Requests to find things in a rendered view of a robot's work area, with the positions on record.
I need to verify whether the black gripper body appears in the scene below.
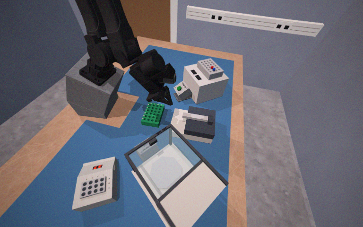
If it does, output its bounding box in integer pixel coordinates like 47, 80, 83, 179
140, 77, 168, 102

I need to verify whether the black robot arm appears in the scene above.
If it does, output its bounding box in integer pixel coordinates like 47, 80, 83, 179
75, 0, 176, 94

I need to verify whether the blue bench mat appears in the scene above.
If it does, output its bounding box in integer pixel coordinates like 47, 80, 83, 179
0, 45, 234, 227

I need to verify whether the green tube rack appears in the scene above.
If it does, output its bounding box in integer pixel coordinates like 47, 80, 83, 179
141, 102, 164, 128

